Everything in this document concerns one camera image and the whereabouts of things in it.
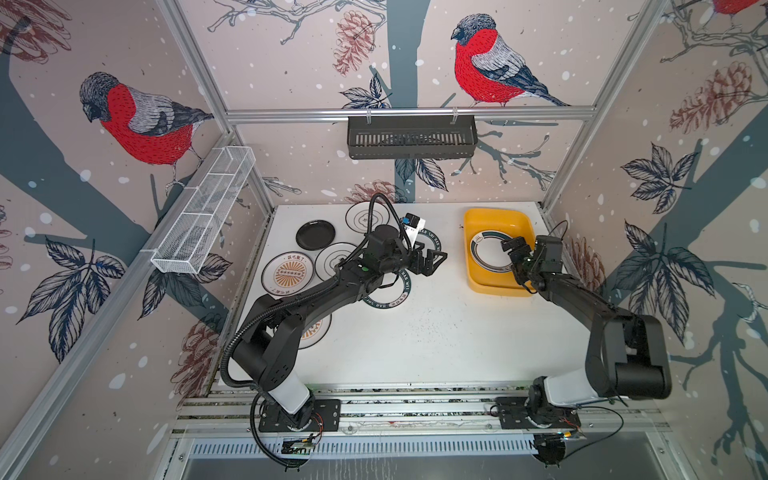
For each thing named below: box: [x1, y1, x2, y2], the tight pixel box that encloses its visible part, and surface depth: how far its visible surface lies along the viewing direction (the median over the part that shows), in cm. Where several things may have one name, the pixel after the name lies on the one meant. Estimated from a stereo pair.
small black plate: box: [295, 220, 336, 251], surface depth 113 cm
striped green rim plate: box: [470, 230, 514, 273], surface depth 106 cm
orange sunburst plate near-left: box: [298, 313, 332, 350], surface depth 89 cm
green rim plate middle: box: [363, 269, 412, 310], surface depth 95 cm
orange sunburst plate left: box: [261, 251, 314, 297], surface depth 105 cm
